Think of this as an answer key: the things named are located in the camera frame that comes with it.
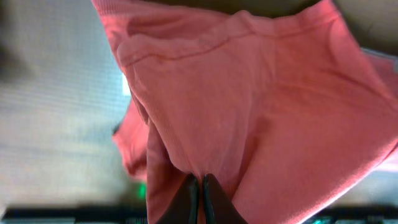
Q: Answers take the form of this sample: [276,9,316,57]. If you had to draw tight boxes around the orange red t-shirt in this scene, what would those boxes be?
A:
[93,1,397,223]

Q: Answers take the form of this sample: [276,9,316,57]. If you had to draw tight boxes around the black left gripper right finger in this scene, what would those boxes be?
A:
[203,174,248,224]

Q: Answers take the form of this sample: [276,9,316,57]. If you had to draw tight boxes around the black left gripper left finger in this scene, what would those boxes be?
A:
[157,174,200,224]

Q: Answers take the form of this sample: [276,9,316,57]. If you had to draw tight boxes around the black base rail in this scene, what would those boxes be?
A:
[1,207,397,224]

